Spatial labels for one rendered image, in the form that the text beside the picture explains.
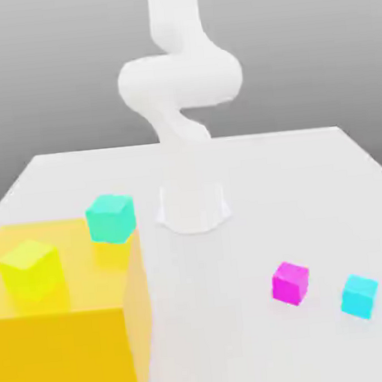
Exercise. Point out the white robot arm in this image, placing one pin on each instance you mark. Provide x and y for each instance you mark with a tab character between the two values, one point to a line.
180	80

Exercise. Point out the large orange box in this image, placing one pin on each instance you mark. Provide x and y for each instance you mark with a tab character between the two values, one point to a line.
62	354

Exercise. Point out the small turquoise cube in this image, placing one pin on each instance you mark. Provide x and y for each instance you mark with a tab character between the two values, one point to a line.
111	220

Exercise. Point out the small cyan cube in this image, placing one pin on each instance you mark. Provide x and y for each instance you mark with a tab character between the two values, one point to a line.
359	296

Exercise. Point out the small yellow cube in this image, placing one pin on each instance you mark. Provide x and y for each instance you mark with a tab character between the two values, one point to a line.
31	272

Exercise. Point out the small magenta cube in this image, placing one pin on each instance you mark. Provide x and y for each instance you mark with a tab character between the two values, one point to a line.
289	285

